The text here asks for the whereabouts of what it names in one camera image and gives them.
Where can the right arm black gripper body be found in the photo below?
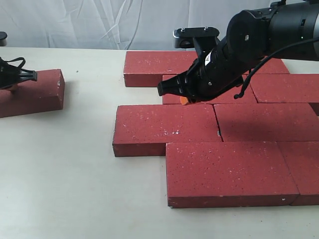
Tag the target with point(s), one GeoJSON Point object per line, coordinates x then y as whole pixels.
{"type": "Point", "coordinates": [218, 72]}

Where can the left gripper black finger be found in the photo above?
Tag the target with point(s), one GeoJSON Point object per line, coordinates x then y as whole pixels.
{"type": "Point", "coordinates": [27, 75]}

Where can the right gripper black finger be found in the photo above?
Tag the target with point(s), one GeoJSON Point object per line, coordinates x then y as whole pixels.
{"type": "Point", "coordinates": [176, 85]}

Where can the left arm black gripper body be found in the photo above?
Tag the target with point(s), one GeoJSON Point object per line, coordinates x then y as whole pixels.
{"type": "Point", "coordinates": [8, 73]}

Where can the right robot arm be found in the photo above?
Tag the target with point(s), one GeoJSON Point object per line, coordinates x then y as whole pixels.
{"type": "Point", "coordinates": [253, 37]}

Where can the right second-row red brick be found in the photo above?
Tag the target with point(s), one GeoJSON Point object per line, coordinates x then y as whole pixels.
{"type": "Point", "coordinates": [287, 88]}

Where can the right third-row red brick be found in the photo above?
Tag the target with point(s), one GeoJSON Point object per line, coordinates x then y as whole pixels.
{"type": "Point", "coordinates": [267, 122]}

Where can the front large red brick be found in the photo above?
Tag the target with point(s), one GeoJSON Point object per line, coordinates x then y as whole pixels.
{"type": "Point", "coordinates": [227, 174]}

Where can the white backdrop cloth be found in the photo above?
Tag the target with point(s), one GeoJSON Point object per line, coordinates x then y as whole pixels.
{"type": "Point", "coordinates": [112, 24]}

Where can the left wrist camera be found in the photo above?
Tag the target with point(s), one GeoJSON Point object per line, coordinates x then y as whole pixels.
{"type": "Point", "coordinates": [3, 37]}

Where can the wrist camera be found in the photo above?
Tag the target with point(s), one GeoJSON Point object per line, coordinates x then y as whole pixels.
{"type": "Point", "coordinates": [202, 39]}
{"type": "Point", "coordinates": [3, 37]}

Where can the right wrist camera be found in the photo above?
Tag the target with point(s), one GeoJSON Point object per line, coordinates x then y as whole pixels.
{"type": "Point", "coordinates": [202, 39]}

